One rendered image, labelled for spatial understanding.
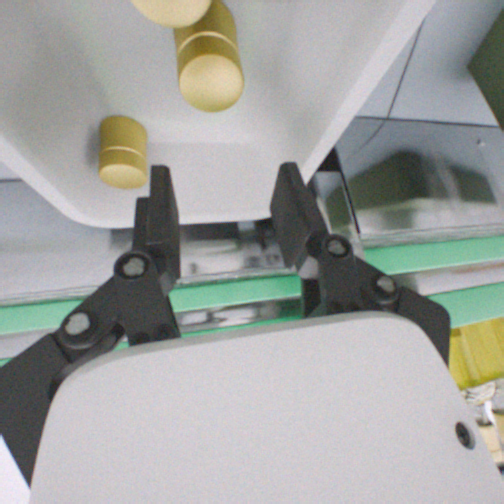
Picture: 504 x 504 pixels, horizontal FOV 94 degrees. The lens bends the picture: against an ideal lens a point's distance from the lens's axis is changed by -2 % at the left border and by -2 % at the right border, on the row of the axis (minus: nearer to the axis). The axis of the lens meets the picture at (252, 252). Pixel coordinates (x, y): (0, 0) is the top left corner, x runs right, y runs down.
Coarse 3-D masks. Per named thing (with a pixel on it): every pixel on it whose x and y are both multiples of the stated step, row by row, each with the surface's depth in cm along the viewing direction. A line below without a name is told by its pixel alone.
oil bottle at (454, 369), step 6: (450, 342) 33; (450, 348) 33; (450, 354) 32; (450, 360) 32; (456, 360) 32; (450, 366) 32; (456, 366) 32; (450, 372) 32; (456, 372) 32; (456, 378) 32; (462, 378) 32; (456, 384) 31; (462, 384) 31; (462, 390) 31
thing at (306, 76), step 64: (0, 0) 10; (64, 0) 11; (128, 0) 12; (256, 0) 13; (320, 0) 11; (384, 0) 8; (0, 64) 10; (64, 64) 14; (128, 64) 15; (256, 64) 16; (320, 64) 12; (384, 64) 10; (0, 128) 10; (64, 128) 15; (192, 128) 20; (256, 128) 21; (320, 128) 13; (64, 192) 15; (128, 192) 20; (192, 192) 21; (256, 192) 22
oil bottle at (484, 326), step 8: (488, 320) 35; (496, 320) 36; (480, 328) 35; (488, 328) 35; (496, 328) 35; (488, 336) 34; (496, 336) 35; (488, 344) 34; (496, 344) 34; (488, 352) 34; (496, 352) 34; (496, 360) 34; (496, 368) 33; (496, 376) 33; (496, 392) 34
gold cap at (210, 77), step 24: (216, 0) 12; (192, 24) 12; (216, 24) 12; (192, 48) 11; (216, 48) 11; (192, 72) 12; (216, 72) 12; (240, 72) 12; (192, 96) 13; (216, 96) 13
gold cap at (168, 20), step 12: (132, 0) 9; (144, 0) 9; (156, 0) 9; (168, 0) 9; (180, 0) 9; (192, 0) 9; (204, 0) 9; (144, 12) 9; (156, 12) 9; (168, 12) 9; (180, 12) 9; (192, 12) 9; (204, 12) 9; (168, 24) 9; (180, 24) 10
